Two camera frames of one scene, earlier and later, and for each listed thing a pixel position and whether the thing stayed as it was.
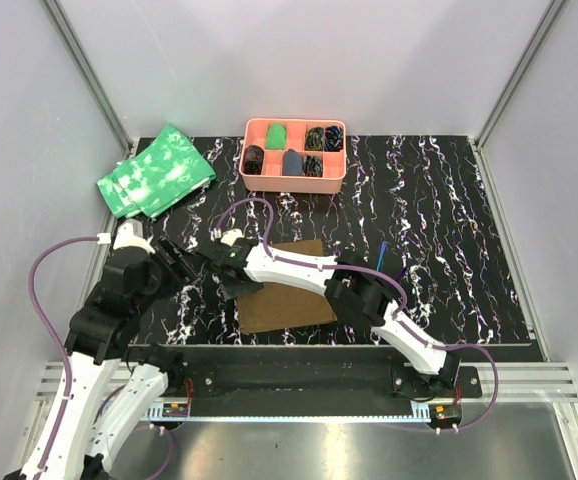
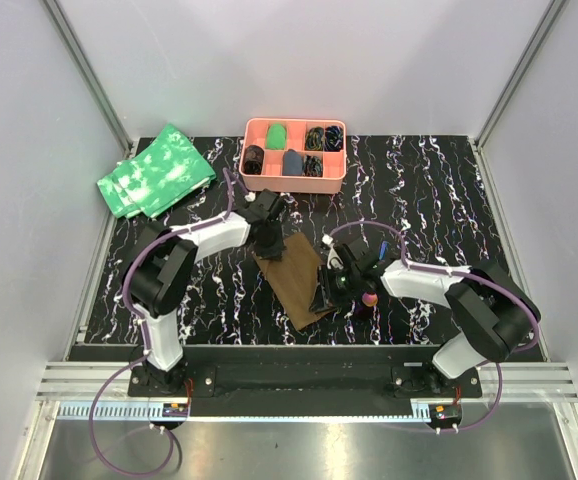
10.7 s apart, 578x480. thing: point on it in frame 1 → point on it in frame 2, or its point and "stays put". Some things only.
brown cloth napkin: x=277 y=306 stays put
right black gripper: x=230 y=292 → x=321 y=301
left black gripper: x=186 y=264 → x=274 y=252
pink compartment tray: x=297 y=156 stays put
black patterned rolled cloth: x=312 y=166 stays put
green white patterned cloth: x=161 y=179 stays put
